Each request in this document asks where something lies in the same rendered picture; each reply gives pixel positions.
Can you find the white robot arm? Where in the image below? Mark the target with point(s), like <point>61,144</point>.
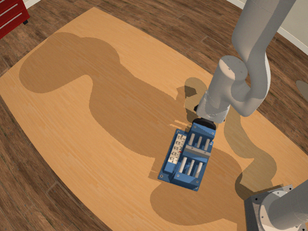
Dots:
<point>256,27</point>

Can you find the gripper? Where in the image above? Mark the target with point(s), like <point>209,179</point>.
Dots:
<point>205,110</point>

